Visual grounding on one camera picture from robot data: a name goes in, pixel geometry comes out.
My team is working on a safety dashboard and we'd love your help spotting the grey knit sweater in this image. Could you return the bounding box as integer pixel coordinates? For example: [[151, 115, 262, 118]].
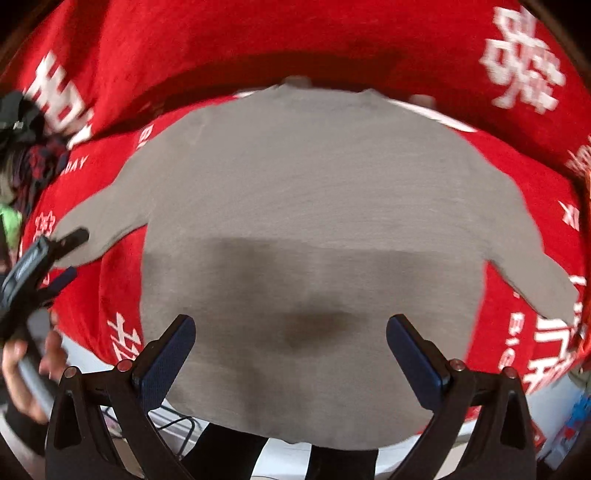
[[54, 85, 577, 450]]

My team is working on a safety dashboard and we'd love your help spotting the person's left hand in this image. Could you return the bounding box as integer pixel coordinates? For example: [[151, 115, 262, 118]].
[[1, 311, 68, 425]]

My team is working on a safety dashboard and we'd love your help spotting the black cap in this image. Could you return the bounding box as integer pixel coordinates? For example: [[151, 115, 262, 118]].
[[0, 91, 45, 148]]

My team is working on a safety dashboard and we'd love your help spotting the red blanket with white letters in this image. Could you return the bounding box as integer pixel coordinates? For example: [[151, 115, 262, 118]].
[[8, 0, 591, 423]]

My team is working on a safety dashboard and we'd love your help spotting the black cable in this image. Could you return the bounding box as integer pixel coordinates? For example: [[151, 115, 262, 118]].
[[103, 403, 199, 460]]

